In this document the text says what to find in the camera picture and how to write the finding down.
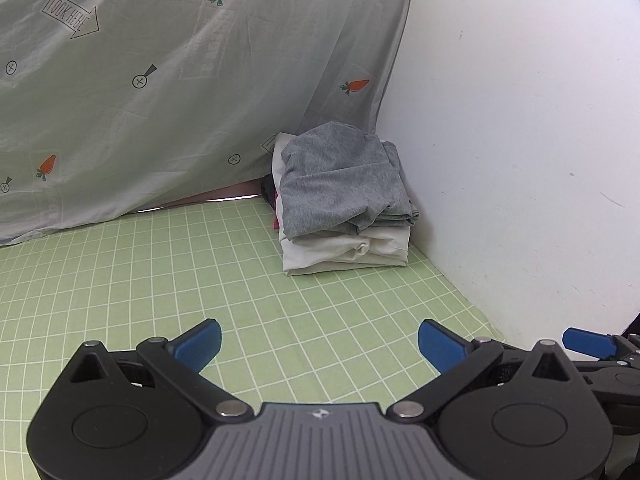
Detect grey pants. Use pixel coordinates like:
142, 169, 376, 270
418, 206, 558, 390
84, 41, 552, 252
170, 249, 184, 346
276, 121, 421, 237

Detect red and black garment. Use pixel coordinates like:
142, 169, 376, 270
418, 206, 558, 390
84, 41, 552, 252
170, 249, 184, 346
260, 174, 282, 232

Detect white folded garment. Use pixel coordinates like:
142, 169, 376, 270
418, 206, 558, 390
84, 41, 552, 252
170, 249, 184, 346
270, 132, 414, 277

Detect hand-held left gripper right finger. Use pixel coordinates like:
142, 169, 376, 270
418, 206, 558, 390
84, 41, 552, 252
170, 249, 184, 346
386, 319, 578, 420

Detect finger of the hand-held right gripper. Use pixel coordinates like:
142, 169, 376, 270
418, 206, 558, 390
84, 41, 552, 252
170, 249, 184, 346
562, 328, 640, 362

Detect grey carrot print sheet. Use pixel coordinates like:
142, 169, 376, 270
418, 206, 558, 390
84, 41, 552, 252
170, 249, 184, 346
0, 0, 417, 247

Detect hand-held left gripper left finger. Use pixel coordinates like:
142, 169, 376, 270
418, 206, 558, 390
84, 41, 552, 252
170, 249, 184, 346
65, 318, 254, 420

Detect green grid mat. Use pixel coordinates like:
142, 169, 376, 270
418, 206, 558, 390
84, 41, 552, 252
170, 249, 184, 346
0, 195, 507, 480

